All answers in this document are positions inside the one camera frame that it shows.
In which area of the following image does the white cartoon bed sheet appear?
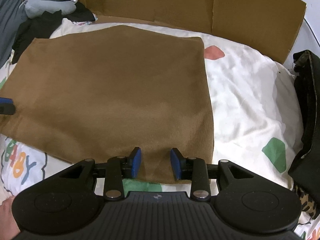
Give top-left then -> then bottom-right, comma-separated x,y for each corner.
0,17 -> 320,240

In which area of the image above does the person's hand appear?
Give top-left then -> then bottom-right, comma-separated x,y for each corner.
0,196 -> 20,240

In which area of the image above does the black garment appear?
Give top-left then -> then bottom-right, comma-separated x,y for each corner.
11,2 -> 96,64

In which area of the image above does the blue-grey fleece cloth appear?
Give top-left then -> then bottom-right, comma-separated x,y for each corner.
0,0 -> 27,67

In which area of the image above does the black textured storage bag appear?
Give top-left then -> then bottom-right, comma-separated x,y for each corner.
288,50 -> 319,219

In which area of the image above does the brown cardboard sheet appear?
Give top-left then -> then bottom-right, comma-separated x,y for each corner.
79,0 -> 306,63

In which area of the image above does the grey-blue neck pillow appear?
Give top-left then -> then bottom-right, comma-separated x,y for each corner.
25,0 -> 78,19

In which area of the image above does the brown t-shirt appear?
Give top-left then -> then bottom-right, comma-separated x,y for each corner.
1,25 -> 214,184

